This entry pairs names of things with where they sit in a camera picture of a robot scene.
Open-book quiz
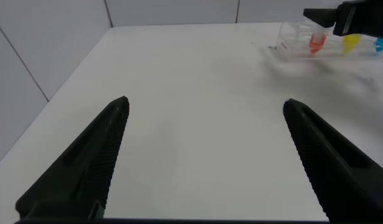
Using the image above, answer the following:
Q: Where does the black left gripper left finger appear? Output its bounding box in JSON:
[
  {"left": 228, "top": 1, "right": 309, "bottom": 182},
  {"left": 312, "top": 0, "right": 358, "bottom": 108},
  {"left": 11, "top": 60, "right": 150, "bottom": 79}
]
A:
[{"left": 15, "top": 95, "right": 130, "bottom": 220}]

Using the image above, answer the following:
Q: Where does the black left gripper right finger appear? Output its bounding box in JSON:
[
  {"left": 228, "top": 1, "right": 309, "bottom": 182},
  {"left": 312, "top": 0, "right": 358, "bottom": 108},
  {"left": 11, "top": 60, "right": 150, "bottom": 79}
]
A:
[{"left": 282, "top": 98, "right": 383, "bottom": 223}]

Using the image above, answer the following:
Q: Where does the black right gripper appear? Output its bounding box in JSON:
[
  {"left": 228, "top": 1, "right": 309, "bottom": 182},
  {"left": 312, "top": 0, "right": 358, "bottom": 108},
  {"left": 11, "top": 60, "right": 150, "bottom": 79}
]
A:
[{"left": 303, "top": 0, "right": 383, "bottom": 40}]

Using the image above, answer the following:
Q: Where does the red pigment test tube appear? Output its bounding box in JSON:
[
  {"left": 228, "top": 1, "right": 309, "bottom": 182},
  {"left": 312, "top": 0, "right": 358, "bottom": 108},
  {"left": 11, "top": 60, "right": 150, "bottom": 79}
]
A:
[{"left": 308, "top": 25, "right": 331, "bottom": 55}]

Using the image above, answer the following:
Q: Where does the yellow pigment test tube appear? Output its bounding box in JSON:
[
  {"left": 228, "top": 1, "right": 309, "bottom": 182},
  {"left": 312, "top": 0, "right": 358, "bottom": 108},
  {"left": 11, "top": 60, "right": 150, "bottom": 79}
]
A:
[{"left": 341, "top": 33, "right": 362, "bottom": 54}]

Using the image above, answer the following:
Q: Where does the clear acrylic test tube rack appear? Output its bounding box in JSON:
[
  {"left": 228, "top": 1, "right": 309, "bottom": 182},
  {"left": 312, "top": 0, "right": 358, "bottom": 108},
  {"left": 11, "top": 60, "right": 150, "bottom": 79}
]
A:
[{"left": 275, "top": 20, "right": 383, "bottom": 62}]

